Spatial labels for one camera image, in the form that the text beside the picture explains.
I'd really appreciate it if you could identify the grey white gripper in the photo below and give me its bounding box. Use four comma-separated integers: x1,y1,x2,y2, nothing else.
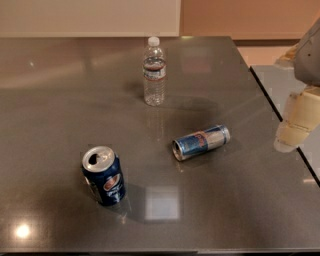
274,18,320,153

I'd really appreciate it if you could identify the slim blue silver pepsi can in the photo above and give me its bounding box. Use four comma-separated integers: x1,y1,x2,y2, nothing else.
172,125,231,161

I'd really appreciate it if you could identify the upright dark blue pepsi can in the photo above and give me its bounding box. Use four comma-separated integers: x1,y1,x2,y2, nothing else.
82,146,126,206

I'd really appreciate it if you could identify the grey side table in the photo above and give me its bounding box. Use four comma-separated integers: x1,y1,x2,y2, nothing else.
250,65,320,183

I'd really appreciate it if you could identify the clear plastic water bottle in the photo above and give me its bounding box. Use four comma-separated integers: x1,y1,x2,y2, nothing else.
142,36,167,106

